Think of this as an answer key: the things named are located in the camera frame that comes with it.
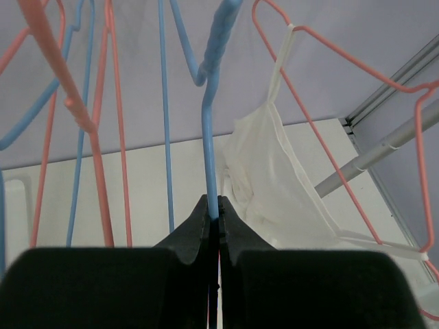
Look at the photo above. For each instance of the white clothes rack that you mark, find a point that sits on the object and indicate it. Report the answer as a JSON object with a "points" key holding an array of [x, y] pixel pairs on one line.
{"points": [[355, 208]]}

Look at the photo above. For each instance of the pink hanger of white top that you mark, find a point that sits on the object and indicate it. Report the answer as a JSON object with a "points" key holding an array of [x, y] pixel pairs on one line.
{"points": [[343, 120]]}

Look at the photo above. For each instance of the pink wire hanger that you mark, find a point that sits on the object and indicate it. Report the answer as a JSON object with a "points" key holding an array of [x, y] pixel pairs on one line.
{"points": [[21, 126]]}

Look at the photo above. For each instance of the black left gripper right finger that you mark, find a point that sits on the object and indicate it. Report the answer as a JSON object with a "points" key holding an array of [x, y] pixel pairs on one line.
{"points": [[263, 287]]}

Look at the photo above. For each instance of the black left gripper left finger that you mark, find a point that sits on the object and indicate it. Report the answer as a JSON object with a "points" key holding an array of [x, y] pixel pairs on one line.
{"points": [[163, 286]]}

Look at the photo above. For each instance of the blue hanger of brown top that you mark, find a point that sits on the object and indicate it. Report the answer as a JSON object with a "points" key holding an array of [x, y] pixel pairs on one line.
{"points": [[204, 74]]}

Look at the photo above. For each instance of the white tank top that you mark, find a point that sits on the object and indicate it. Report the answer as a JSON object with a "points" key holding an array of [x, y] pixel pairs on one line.
{"points": [[270, 183]]}

